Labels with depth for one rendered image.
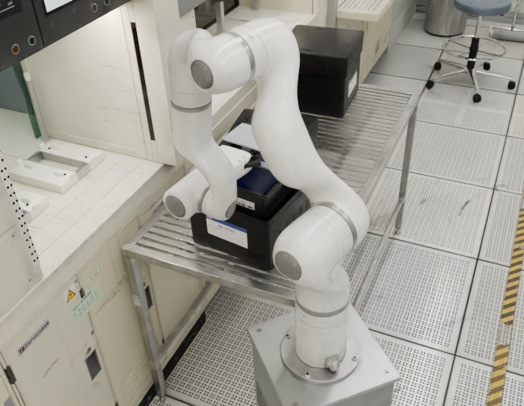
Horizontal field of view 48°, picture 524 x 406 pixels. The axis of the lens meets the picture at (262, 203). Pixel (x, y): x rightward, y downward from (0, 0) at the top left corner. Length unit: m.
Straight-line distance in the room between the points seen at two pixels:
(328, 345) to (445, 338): 1.24
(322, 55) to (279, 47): 1.15
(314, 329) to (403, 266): 1.54
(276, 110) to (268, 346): 0.62
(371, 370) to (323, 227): 0.44
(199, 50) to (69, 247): 0.80
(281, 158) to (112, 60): 0.87
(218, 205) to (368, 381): 0.53
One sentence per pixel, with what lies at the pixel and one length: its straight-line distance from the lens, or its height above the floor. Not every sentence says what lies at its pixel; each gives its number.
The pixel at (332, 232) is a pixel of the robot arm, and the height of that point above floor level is 1.17.
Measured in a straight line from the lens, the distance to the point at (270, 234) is 1.57.
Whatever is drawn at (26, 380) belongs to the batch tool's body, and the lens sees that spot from 1.69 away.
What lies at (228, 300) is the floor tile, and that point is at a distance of 2.64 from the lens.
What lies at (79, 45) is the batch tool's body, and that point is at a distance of 1.91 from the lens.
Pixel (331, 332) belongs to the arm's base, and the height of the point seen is 0.89.
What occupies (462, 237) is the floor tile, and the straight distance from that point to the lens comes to 3.04.
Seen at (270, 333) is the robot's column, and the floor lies 0.76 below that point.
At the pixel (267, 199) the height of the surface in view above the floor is 0.97.
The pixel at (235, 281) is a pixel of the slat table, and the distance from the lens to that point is 1.63.
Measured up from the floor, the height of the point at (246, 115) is 0.86.
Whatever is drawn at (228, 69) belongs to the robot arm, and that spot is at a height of 1.48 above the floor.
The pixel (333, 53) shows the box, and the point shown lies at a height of 1.01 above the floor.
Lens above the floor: 1.90
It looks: 37 degrees down
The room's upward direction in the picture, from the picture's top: 3 degrees counter-clockwise
